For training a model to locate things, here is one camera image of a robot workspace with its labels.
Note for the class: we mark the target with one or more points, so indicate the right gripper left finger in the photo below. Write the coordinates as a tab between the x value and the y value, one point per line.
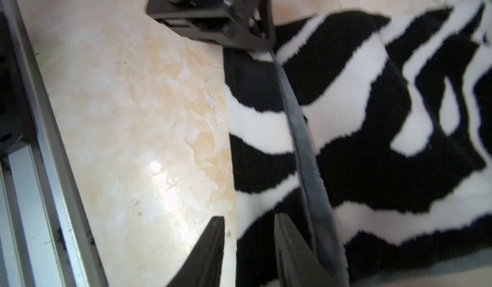
203	265

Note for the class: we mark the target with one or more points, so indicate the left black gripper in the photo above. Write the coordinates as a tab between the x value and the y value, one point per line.
239	24

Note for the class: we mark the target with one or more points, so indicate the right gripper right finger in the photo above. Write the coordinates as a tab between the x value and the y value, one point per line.
296	263

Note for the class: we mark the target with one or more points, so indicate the grey zebra plush pillowcase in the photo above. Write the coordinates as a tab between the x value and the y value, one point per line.
399	114

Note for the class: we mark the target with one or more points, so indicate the aluminium mounting rail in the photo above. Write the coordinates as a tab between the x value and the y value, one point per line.
45	236

